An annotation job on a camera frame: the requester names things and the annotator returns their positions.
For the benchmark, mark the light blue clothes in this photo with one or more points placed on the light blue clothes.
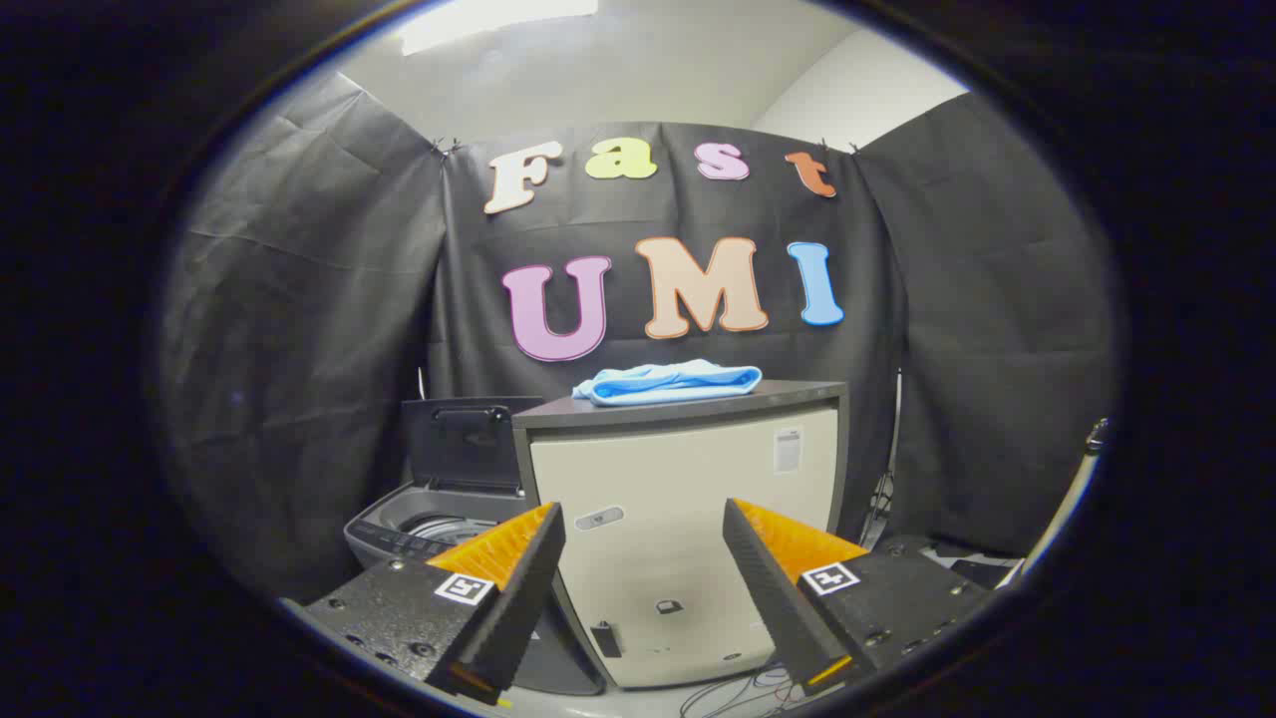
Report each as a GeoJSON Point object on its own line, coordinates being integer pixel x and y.
{"type": "Point", "coordinates": [658, 384]}

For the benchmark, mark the white pole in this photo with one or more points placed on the white pole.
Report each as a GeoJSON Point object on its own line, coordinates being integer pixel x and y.
{"type": "Point", "coordinates": [1072, 489]}

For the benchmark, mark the dark floor object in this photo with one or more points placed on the dark floor object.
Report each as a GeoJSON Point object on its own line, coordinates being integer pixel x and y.
{"type": "Point", "coordinates": [947, 558]}

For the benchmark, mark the beige cabinet with grey top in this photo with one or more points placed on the beige cabinet with grey top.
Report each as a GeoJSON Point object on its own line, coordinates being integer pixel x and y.
{"type": "Point", "coordinates": [678, 469]}

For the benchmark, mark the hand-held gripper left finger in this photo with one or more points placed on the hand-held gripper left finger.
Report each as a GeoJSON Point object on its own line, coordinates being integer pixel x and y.
{"type": "Point", "coordinates": [518, 588]}

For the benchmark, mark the grey washing machine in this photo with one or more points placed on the grey washing machine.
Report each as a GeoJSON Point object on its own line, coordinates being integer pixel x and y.
{"type": "Point", "coordinates": [399, 521]}

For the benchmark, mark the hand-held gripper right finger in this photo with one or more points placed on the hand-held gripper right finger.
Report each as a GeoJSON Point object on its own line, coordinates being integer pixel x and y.
{"type": "Point", "coordinates": [773, 588]}

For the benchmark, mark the black backdrop cloth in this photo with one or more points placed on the black backdrop cloth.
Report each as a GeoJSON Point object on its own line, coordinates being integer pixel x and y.
{"type": "Point", "coordinates": [329, 349]}

